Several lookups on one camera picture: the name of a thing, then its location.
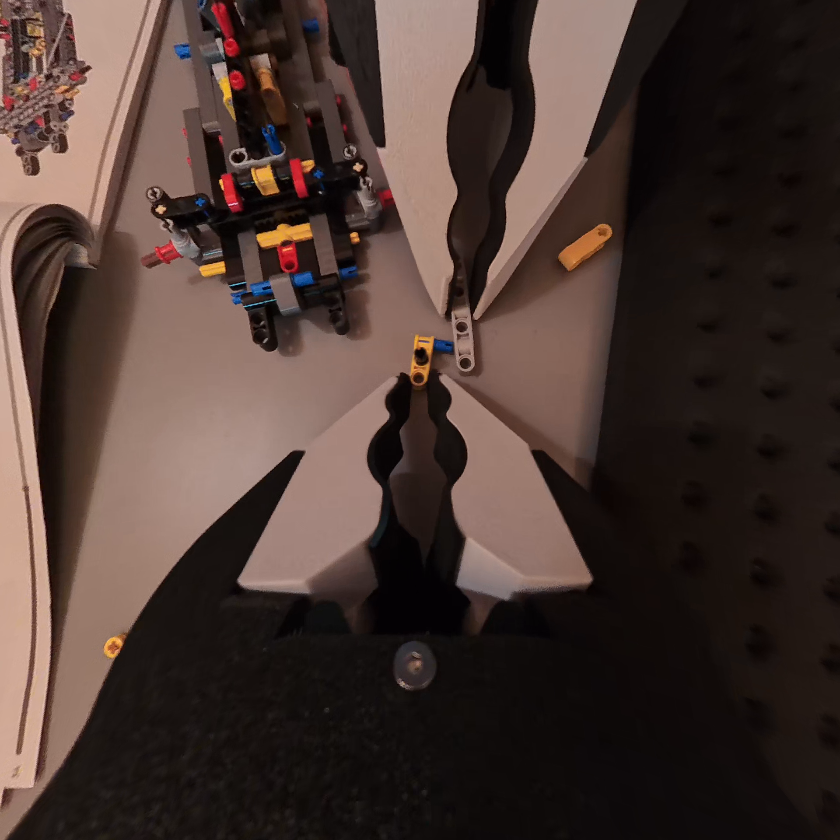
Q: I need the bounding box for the lego car chassis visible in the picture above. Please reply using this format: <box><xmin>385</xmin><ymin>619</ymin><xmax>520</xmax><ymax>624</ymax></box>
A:
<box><xmin>141</xmin><ymin>0</ymin><xmax>395</xmax><ymax>357</ymax></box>

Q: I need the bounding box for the black dimpled foam mat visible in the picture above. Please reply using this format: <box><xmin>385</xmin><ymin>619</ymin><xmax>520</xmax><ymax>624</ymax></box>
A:
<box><xmin>587</xmin><ymin>0</ymin><xmax>840</xmax><ymax>840</ymax></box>

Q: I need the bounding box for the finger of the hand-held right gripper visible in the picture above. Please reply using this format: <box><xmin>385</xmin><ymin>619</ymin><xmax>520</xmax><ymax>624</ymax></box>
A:
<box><xmin>467</xmin><ymin>0</ymin><xmax>639</xmax><ymax>321</ymax></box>
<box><xmin>377</xmin><ymin>0</ymin><xmax>509</xmax><ymax>317</ymax></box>

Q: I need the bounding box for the lego instruction booklet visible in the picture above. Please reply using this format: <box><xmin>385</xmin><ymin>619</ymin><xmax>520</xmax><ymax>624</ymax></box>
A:
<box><xmin>0</xmin><ymin>0</ymin><xmax>175</xmax><ymax>791</ymax></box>

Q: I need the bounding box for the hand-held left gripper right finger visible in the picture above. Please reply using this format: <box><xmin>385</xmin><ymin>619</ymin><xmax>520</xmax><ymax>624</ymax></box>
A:
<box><xmin>430</xmin><ymin>374</ymin><xmax>593</xmax><ymax>634</ymax></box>

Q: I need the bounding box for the thin grey lego beam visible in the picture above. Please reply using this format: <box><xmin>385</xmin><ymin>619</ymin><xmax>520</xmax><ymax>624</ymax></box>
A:
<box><xmin>449</xmin><ymin>276</ymin><xmax>477</xmax><ymax>375</ymax></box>

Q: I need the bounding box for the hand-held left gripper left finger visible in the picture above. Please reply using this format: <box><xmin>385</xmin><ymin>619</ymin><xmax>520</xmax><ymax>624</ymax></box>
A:
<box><xmin>238</xmin><ymin>374</ymin><xmax>411</xmax><ymax>634</ymax></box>

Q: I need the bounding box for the yellow lego connector blue pin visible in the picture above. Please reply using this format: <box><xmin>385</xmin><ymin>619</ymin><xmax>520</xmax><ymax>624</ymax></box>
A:
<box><xmin>410</xmin><ymin>333</ymin><xmax>455</xmax><ymax>389</ymax></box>

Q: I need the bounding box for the yellow lego axle connector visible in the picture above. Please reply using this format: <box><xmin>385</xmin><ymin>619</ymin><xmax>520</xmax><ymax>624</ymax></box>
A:
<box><xmin>558</xmin><ymin>224</ymin><xmax>613</xmax><ymax>271</ymax></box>

